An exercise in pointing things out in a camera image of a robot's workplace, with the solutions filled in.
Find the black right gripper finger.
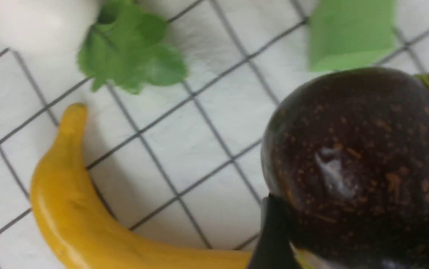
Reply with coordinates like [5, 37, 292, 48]
[247, 194, 300, 269]

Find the dark purple toy passionfruit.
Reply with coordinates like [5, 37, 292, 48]
[261, 67, 429, 269]

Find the yellow toy banana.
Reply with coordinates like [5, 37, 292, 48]
[30, 103, 252, 269]

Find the white toy radish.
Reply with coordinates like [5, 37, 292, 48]
[0, 0, 188, 94]

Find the white black grid tablecloth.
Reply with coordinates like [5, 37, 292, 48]
[0, 0, 429, 269]

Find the green foam cube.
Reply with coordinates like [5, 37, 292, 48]
[308, 0, 396, 72]

